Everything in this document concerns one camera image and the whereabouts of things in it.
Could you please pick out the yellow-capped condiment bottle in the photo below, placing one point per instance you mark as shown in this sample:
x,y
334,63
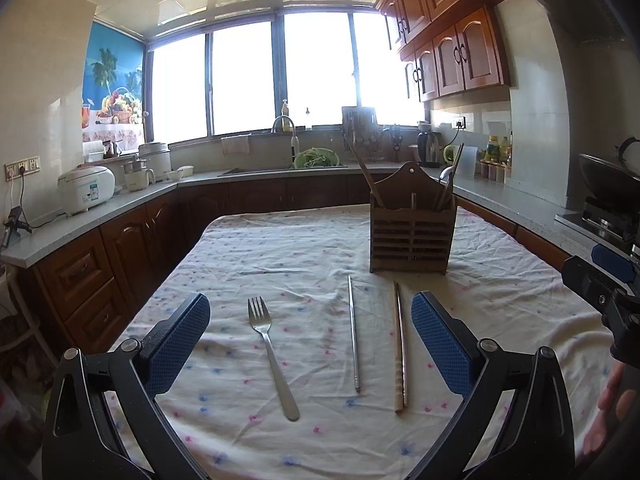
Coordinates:
x,y
493,150

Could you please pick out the white floral tablecloth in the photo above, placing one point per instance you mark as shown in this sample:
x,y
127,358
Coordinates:
x,y
300,260

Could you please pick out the green colander with vegetables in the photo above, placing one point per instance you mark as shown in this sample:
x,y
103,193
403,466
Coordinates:
x,y
317,159

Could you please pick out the wall socket strip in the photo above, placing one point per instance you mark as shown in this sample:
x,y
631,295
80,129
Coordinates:
x,y
22,168

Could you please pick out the electric kettle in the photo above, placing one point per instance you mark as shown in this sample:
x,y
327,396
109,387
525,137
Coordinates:
x,y
429,150

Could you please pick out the wooden lower cabinets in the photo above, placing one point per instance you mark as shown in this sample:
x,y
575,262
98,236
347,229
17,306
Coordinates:
x,y
125,250

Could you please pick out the wooden cabinets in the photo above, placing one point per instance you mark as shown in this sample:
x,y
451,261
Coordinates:
x,y
450,35
125,250

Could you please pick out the small white bowls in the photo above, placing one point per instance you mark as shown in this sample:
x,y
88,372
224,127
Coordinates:
x,y
179,172

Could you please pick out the fruit wall poster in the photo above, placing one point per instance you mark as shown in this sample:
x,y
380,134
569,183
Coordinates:
x,y
114,85

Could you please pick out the white rice cooker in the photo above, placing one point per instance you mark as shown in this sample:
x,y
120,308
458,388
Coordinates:
x,y
86,190

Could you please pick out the white dishcloth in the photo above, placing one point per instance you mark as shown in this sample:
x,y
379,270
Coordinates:
x,y
235,145

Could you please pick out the clear measuring jug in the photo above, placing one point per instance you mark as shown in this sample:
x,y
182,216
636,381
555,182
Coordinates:
x,y
467,165

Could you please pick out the wall socket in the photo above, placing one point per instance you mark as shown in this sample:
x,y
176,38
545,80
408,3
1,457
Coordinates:
x,y
459,122

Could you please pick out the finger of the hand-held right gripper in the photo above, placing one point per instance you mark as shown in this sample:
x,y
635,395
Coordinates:
x,y
587,282
612,261

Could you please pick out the black wok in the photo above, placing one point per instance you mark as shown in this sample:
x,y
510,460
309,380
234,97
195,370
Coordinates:
x,y
607,172

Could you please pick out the small white kettle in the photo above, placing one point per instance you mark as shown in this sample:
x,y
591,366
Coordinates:
x,y
136,177

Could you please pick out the metal knife rack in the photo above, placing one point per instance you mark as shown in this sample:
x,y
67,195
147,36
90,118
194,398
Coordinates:
x,y
359,127

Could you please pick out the chrome faucet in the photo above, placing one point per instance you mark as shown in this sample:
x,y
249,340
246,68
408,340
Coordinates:
x,y
295,145

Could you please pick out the metal fork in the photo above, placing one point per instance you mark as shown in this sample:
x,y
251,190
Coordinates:
x,y
272,355

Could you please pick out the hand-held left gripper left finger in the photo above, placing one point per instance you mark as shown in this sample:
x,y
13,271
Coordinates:
x,y
180,345

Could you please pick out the kitchen window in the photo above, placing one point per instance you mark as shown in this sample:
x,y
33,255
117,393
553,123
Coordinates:
x,y
310,70

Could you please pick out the small device on stand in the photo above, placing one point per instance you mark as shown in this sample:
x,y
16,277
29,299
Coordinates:
x,y
15,222

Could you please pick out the green cup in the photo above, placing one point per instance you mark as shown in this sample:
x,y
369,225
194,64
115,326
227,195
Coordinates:
x,y
448,155

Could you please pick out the yellow dish soap bottle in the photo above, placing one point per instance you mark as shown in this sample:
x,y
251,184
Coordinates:
x,y
286,120

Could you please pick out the white cooker pot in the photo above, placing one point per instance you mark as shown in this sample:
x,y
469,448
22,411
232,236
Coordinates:
x,y
155,162

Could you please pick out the wooden upper cabinets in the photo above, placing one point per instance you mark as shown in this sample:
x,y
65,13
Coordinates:
x,y
450,35

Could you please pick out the metal spoon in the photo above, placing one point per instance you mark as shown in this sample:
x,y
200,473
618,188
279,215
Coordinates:
x,y
448,180

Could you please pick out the gas stove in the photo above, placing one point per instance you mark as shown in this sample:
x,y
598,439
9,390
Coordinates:
x,y
600,222

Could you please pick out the wooden utensil holder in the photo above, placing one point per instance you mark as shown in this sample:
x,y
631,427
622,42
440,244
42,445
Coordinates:
x,y
410,240

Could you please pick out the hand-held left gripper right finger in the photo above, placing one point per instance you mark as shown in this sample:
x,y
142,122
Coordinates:
x,y
440,345

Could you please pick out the person's right hand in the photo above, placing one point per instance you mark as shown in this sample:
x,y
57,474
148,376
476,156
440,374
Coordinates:
x,y
602,410

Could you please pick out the kitchen sink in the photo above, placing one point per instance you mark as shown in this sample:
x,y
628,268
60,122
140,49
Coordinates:
x,y
260,171

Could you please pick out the dark metal chopstick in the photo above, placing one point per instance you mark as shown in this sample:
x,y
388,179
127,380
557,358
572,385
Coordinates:
x,y
356,155

